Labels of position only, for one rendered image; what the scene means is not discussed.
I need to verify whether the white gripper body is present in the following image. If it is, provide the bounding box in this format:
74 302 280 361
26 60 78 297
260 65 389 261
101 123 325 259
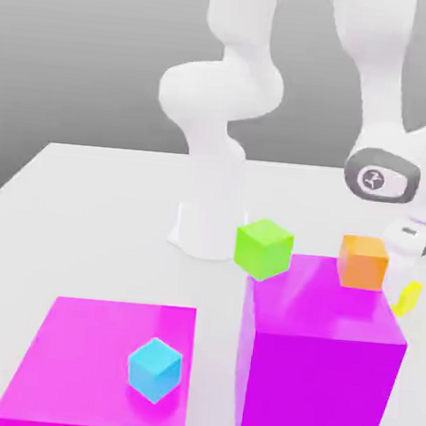
382 249 426 310

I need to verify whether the small yellow cube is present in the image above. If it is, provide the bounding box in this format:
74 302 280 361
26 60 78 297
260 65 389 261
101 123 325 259
389 279 424 320

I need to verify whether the small orange cube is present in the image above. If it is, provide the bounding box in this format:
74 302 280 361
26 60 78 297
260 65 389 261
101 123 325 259
334 233 392 294

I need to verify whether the small green cube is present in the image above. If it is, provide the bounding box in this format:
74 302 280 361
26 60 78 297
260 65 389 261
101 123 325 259
231 215 297 286

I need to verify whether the small blue cube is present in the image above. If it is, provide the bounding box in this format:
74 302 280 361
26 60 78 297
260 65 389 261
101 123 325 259
124 335 186 407

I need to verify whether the large tall purple box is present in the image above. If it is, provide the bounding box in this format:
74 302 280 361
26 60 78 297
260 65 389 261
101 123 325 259
231 248 416 426

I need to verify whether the large flat magenta box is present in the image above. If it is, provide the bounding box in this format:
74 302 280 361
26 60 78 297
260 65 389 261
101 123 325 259
0 290 198 426

